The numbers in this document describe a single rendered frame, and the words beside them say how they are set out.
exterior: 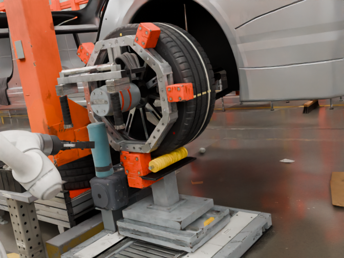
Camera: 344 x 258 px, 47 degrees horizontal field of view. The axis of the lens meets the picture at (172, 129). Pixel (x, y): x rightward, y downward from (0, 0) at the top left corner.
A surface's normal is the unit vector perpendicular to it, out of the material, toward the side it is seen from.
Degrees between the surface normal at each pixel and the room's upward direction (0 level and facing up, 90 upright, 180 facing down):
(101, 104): 90
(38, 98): 90
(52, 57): 90
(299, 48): 90
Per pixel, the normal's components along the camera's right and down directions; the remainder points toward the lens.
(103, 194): -0.61, 0.24
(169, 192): 0.78, 0.01
